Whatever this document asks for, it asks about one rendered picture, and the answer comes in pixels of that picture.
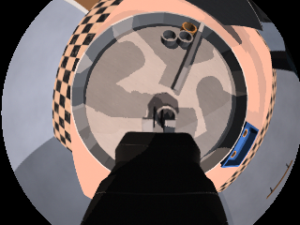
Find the blue plastic crate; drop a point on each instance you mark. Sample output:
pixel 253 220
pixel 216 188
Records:
pixel 241 147

